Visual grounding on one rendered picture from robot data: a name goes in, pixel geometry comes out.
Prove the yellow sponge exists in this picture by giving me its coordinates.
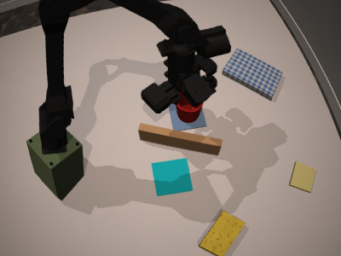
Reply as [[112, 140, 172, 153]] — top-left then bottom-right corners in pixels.
[[199, 211, 245, 256]]

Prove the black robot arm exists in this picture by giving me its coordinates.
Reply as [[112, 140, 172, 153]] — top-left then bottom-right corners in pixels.
[[38, 0, 231, 154]]

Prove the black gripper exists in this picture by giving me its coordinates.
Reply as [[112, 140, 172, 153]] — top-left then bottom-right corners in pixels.
[[141, 55, 217, 113]]

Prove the red cup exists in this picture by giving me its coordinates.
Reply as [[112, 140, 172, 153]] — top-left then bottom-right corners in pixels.
[[176, 92, 203, 123]]

